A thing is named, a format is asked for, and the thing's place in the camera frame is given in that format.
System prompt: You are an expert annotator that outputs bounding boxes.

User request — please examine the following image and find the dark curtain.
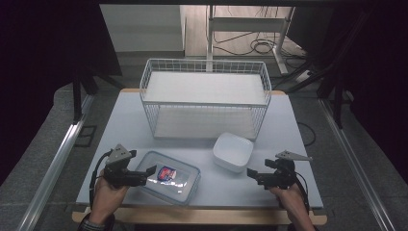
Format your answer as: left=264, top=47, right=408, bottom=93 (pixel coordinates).
left=287, top=0, right=408, bottom=186
left=0, top=0, right=123, bottom=188

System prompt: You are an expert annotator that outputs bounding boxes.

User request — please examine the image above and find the black floor bracket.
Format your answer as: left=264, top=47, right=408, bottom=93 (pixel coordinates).
left=74, top=124, right=98, bottom=148

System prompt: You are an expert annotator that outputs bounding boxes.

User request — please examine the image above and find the white cabinet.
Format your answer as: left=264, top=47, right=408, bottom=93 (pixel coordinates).
left=98, top=4, right=188, bottom=54

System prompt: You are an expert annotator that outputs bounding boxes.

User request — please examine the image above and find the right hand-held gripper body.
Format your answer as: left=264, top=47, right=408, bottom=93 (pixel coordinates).
left=255, top=149, right=314, bottom=191

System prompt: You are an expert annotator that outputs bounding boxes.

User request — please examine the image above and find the white wire two-tier rack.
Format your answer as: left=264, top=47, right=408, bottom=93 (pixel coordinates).
left=139, top=58, right=273, bottom=142

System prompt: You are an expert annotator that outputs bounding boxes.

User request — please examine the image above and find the black floor cables bundle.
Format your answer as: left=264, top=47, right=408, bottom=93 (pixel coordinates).
left=213, top=30, right=306, bottom=62

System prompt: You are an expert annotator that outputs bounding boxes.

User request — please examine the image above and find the white square bowl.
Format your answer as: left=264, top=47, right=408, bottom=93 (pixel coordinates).
left=212, top=131, right=255, bottom=174

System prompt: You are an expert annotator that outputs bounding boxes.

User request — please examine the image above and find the aluminium rail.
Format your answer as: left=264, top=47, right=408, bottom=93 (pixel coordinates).
left=15, top=93, right=96, bottom=231
left=319, top=97, right=397, bottom=231

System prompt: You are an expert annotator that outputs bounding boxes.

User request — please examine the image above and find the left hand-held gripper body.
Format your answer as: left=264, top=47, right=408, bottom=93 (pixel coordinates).
left=102, top=143, right=148, bottom=189

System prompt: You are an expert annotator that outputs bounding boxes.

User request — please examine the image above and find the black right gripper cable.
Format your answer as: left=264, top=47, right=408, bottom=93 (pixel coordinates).
left=293, top=172, right=311, bottom=216

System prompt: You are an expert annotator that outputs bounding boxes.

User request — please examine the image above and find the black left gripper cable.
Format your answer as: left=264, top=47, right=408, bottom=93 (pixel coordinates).
left=89, top=149, right=114, bottom=210

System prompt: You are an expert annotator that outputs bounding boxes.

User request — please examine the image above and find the clear food container blue lid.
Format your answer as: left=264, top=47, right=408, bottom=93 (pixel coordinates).
left=134, top=150, right=202, bottom=207

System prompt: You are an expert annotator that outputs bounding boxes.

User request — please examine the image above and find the black metal stand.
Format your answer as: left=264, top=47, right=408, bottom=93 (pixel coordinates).
left=317, top=72, right=354, bottom=130
left=71, top=63, right=125, bottom=125

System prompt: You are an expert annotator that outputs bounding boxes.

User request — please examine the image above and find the white power strip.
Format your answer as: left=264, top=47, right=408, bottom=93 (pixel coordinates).
left=293, top=69, right=314, bottom=85

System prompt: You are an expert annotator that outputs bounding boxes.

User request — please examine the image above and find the white desk frame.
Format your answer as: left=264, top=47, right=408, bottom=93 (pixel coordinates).
left=205, top=4, right=296, bottom=76

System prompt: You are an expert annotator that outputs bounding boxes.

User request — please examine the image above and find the person's right hand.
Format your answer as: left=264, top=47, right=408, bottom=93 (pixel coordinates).
left=268, top=182, right=311, bottom=223

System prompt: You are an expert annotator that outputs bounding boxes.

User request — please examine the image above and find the black floor cable loop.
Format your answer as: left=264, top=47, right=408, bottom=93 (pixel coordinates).
left=296, top=121, right=318, bottom=148

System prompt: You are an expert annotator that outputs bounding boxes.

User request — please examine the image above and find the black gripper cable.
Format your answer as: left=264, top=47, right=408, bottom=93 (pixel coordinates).
left=293, top=172, right=311, bottom=216
left=89, top=149, right=114, bottom=210

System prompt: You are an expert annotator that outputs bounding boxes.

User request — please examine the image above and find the person's left hand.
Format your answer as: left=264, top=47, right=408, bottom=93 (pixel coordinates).
left=89, top=174, right=131, bottom=225

